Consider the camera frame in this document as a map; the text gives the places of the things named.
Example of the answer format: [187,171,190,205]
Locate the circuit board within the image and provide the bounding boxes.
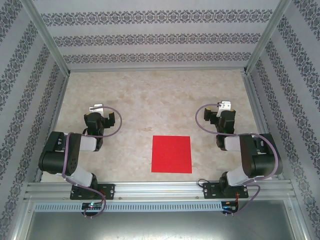
[81,202,103,210]
[221,201,240,213]

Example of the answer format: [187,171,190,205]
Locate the left circuit board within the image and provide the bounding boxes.
[81,202,103,210]

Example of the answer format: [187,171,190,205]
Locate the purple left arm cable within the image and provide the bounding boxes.
[61,106,123,220]

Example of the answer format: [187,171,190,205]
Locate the aluminium frame post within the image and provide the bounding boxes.
[241,0,293,76]
[19,0,72,77]

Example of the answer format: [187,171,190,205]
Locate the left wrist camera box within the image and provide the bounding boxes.
[89,103,105,113]

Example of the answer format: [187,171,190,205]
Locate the aluminium side rail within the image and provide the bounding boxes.
[33,74,70,183]
[241,71,285,181]

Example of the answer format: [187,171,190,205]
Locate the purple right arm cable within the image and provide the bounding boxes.
[195,101,280,216]

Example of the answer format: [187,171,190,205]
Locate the slotted grey cable duct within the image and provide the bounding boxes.
[33,201,223,212]

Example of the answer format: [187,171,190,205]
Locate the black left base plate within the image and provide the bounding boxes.
[69,183,116,201]

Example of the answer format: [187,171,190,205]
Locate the aluminium mounting rail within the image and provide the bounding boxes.
[23,181,293,201]

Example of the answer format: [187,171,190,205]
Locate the right circuit board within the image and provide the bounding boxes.
[221,201,240,213]

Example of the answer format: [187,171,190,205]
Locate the red paper sheet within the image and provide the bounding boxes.
[150,135,193,174]

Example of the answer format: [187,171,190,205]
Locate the aluminium back rail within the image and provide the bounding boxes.
[67,67,247,74]

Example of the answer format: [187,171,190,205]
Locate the grey metal panel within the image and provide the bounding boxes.
[27,211,296,240]

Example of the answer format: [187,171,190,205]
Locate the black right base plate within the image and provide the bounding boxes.
[202,181,250,200]

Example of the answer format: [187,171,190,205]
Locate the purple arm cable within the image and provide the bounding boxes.
[195,101,280,216]
[61,106,123,220]

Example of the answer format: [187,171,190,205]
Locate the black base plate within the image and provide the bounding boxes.
[69,183,116,201]
[202,181,250,200]

